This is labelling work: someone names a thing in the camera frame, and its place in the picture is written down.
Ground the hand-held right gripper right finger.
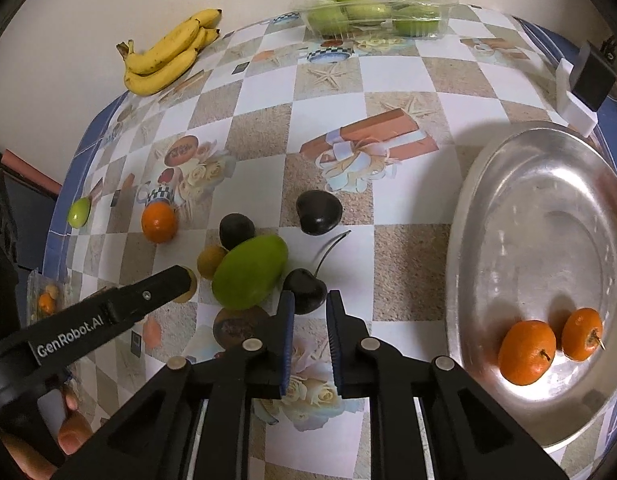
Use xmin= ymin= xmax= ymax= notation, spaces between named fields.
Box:
xmin=326 ymin=289 xmax=572 ymax=480

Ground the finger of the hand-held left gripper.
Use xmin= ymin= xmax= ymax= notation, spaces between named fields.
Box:
xmin=107 ymin=264 xmax=197 ymax=326

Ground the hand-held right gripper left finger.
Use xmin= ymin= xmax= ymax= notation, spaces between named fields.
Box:
xmin=51 ymin=290 xmax=295 ymax=480

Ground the small yellow-brown fruit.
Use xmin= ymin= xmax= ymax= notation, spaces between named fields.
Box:
xmin=176 ymin=267 xmax=198 ymax=304
xmin=197 ymin=245 xmax=228 ymax=280

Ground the round orange tangerine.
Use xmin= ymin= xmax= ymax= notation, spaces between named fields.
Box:
xmin=141 ymin=201 xmax=179 ymax=244

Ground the green mango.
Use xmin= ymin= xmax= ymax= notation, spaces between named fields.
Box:
xmin=212 ymin=234 xmax=290 ymax=311

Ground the round dark plum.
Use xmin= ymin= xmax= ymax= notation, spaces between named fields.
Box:
xmin=219 ymin=213 xmax=256 ymax=252

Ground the heart-shaped dark plum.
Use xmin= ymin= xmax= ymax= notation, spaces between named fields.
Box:
xmin=295 ymin=190 xmax=343 ymax=236

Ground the round silver metal tray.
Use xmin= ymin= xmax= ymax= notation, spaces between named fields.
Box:
xmin=445 ymin=121 xmax=617 ymax=450

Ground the person's left hand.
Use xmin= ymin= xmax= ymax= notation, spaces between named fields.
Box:
xmin=0 ymin=392 xmax=94 ymax=480

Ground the clear plastic fruit packet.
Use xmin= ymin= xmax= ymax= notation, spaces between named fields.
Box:
xmin=26 ymin=270 xmax=72 ymax=326

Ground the dark cabinet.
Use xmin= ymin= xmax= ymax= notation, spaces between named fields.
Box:
xmin=0 ymin=146 xmax=52 ymax=331

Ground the loose green jujube fruit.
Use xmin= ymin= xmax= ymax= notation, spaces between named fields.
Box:
xmin=67 ymin=197 xmax=92 ymax=228

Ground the large orange tangerine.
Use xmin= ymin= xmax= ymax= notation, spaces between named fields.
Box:
xmin=498 ymin=320 xmax=557 ymax=387

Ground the checkered printed tablecloth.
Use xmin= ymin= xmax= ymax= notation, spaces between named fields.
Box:
xmin=43 ymin=2 xmax=617 ymax=480

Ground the yellow banana bunch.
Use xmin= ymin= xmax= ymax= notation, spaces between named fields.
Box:
xmin=116 ymin=8 xmax=222 ymax=97

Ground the small tangerine with stem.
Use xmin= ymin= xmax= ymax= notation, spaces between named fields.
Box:
xmin=561 ymin=307 xmax=607 ymax=362

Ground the white plastic holder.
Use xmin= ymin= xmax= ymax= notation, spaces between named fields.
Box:
xmin=555 ymin=59 xmax=598 ymax=137

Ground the black box device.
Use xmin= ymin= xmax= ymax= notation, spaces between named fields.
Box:
xmin=573 ymin=40 xmax=617 ymax=112

